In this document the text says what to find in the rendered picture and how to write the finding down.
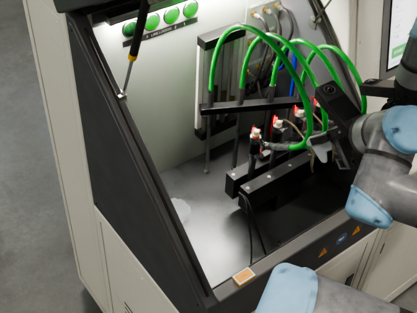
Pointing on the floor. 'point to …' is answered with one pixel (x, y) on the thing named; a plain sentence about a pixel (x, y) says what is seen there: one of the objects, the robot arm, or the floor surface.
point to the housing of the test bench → (67, 139)
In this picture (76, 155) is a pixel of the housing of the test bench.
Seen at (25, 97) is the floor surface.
